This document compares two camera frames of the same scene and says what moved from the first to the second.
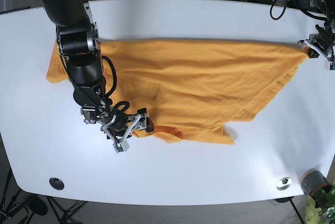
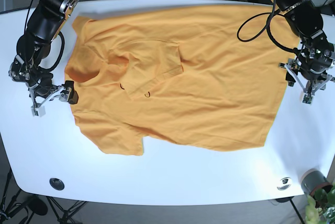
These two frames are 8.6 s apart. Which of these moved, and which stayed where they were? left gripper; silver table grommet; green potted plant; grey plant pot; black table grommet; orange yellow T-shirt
Moved: left gripper; orange yellow T-shirt
Stayed: black table grommet; grey plant pot; green potted plant; silver table grommet
